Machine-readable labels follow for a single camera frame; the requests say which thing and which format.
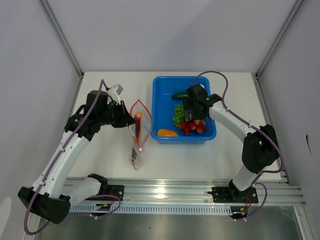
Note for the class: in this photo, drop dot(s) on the green grape bunch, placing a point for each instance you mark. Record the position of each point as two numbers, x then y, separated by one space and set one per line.
178 115

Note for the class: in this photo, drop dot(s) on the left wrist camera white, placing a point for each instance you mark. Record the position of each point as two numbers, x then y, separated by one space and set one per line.
114 92

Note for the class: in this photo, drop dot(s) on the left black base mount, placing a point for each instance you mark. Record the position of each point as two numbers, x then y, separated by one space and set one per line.
110 191

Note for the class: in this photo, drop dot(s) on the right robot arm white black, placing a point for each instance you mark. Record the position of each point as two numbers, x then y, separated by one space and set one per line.
260 144

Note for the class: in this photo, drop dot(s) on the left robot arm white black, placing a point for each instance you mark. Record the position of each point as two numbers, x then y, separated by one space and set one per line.
46 198

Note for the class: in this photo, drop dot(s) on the orange mango slice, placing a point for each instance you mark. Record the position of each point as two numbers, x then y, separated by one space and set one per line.
166 133

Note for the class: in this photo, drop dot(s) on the aluminium frame post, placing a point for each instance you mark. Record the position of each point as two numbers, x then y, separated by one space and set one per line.
52 19
285 27

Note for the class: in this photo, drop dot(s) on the right aluminium frame post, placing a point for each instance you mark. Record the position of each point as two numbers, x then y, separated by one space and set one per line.
285 27

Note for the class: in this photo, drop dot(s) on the white slotted cable duct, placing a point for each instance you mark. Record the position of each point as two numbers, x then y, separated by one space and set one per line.
161 209

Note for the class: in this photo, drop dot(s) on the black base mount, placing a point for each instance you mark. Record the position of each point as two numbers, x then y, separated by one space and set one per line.
110 191
223 194

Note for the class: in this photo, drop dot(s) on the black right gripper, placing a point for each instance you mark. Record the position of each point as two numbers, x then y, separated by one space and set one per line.
188 104

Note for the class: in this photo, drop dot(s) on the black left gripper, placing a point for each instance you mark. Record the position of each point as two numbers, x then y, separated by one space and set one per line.
125 119

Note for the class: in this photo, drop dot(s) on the blue plastic bin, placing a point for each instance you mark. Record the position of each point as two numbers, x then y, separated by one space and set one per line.
162 111

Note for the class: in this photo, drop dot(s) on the green cucumber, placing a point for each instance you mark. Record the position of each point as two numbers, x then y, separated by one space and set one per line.
180 96

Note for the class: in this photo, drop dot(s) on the red lychee bunch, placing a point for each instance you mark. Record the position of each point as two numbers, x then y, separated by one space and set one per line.
197 125

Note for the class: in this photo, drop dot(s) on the aluminium mounting rail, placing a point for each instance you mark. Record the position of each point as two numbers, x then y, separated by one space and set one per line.
195 192

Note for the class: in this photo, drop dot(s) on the clear zip top bag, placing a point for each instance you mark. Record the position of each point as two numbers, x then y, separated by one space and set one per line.
146 128

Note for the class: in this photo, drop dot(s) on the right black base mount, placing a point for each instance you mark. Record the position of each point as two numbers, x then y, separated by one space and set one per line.
223 194

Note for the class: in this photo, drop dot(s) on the left aluminium frame post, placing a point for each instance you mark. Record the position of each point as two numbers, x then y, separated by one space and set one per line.
52 19

